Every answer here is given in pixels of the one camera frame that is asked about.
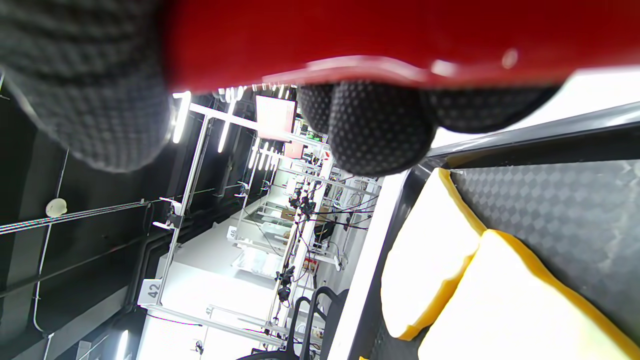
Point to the person's right hand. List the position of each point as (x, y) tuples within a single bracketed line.
[(75, 75)]

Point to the white toast slice orange crust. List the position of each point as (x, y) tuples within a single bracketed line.
[(505, 310), (430, 250)]

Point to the black plastic tray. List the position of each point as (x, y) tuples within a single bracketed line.
[(550, 210)]

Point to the white ceiling smoke detector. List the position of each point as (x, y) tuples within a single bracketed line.
[(56, 207)]

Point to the large pink screen monitor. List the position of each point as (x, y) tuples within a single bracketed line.
[(275, 117)]

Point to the black office chair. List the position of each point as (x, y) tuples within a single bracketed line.
[(320, 320)]

